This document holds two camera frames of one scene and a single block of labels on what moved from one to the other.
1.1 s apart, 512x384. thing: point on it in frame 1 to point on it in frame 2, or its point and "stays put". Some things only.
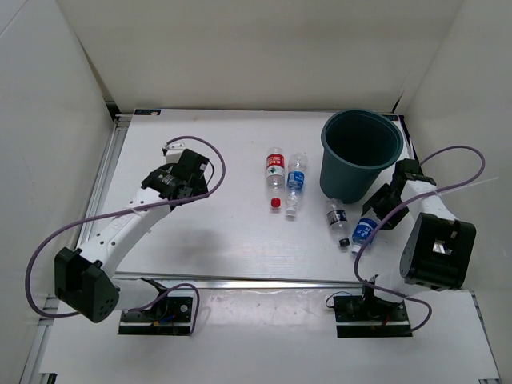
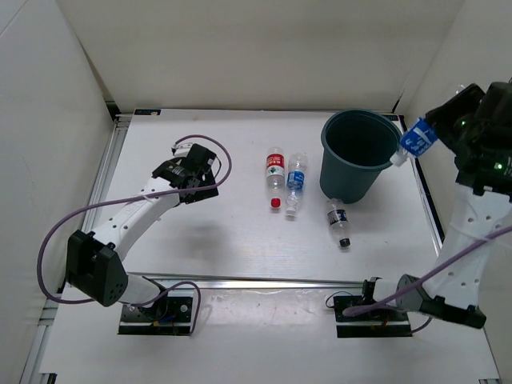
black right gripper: (377, 198) to (442, 116)
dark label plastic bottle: (338, 219) stays put
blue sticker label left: (147, 111) stays put
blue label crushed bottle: (298, 164) stays put
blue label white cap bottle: (363, 229) to (415, 142)
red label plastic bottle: (275, 175) stays put
